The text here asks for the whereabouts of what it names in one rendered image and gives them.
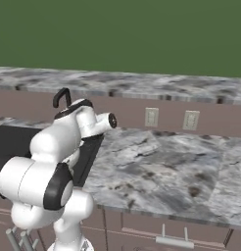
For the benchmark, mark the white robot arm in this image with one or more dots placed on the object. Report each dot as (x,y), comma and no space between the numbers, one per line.
(44,157)

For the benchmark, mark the black curved sink faucet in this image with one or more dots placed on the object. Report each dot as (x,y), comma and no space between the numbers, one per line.
(63,91)

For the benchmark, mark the black sink basin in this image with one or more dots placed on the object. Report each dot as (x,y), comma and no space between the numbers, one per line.
(11,140)

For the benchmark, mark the brown drawer front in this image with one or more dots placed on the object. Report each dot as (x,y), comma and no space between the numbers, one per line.
(142,228)

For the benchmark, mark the beige wall outlet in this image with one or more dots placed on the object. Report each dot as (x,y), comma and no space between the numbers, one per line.
(191,120)
(152,117)

